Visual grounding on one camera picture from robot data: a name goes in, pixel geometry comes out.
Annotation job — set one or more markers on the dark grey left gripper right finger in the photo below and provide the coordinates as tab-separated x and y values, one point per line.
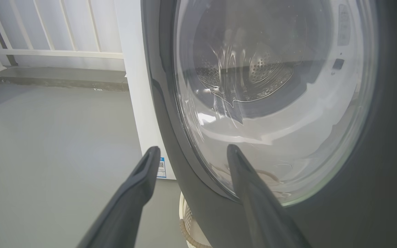
264	217

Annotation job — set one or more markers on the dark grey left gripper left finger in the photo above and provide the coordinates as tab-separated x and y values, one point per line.
126	206

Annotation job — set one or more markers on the dark grey washer door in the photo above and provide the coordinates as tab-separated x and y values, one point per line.
374	189

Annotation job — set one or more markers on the white front-load washing machine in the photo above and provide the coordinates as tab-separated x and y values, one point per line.
133	86

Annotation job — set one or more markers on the blue energy label sticker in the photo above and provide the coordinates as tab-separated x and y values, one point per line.
161	168

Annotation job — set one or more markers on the cream perforated laundry basket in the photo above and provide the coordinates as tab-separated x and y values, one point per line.
186	220

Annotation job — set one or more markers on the grey concrete ledge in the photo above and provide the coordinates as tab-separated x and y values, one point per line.
60	79

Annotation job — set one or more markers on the white railing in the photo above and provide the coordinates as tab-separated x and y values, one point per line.
53	53

